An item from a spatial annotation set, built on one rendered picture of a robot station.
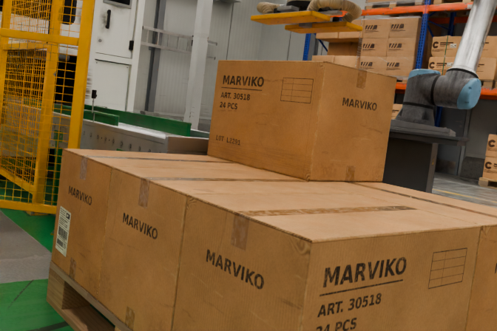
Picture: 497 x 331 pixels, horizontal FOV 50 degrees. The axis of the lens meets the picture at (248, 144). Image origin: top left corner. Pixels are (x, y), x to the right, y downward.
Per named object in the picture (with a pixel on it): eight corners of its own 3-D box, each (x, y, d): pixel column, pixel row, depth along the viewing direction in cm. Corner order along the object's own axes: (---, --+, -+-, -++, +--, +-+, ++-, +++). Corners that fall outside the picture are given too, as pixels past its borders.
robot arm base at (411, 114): (401, 123, 280) (404, 104, 280) (437, 128, 270) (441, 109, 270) (390, 119, 264) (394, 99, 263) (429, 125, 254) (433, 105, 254)
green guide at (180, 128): (80, 114, 431) (81, 103, 431) (92, 115, 438) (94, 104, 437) (186, 137, 308) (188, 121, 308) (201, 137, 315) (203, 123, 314)
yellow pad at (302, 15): (249, 20, 213) (251, 7, 212) (268, 25, 219) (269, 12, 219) (311, 15, 187) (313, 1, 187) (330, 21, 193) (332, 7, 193)
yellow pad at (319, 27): (283, 29, 225) (285, 17, 225) (299, 33, 232) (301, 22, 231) (346, 26, 199) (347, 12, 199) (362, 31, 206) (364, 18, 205)
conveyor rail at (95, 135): (4, 127, 396) (7, 102, 395) (12, 127, 399) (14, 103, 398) (159, 184, 219) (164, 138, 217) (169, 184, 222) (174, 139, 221)
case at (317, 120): (206, 155, 222) (217, 59, 219) (276, 159, 247) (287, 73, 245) (309, 181, 176) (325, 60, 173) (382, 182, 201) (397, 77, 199)
